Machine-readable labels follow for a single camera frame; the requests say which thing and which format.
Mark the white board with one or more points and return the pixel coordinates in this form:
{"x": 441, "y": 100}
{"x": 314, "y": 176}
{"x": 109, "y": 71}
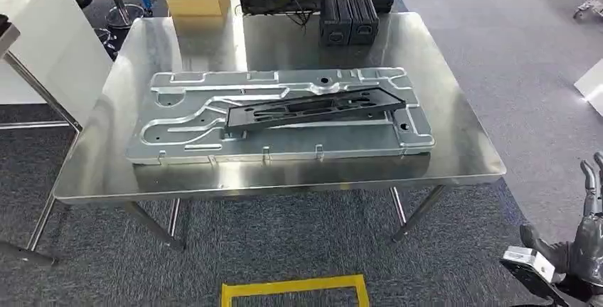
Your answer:
{"x": 592, "y": 87}

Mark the stamped grey metal panel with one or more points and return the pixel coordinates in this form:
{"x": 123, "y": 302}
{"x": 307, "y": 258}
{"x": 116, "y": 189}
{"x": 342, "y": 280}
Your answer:
{"x": 282, "y": 150}

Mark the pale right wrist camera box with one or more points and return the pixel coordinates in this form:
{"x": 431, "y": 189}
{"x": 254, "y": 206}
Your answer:
{"x": 527, "y": 260}

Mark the black stanchion with round base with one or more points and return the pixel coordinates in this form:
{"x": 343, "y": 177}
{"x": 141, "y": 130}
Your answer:
{"x": 123, "y": 18}

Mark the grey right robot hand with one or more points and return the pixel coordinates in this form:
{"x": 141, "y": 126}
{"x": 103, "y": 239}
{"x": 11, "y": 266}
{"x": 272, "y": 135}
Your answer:
{"x": 586, "y": 253}

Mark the black plastic plate with cutouts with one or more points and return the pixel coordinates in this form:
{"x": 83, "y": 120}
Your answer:
{"x": 245, "y": 117}

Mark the side table with steel legs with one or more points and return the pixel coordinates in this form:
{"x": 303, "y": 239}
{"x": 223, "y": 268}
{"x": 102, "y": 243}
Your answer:
{"x": 43, "y": 92}

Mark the black ribbed equipment case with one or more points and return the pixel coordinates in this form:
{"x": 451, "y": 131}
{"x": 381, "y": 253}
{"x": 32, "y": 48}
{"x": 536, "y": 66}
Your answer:
{"x": 365, "y": 20}
{"x": 335, "y": 20}

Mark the stainless steel table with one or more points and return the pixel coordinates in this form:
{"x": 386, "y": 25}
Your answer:
{"x": 452, "y": 107}

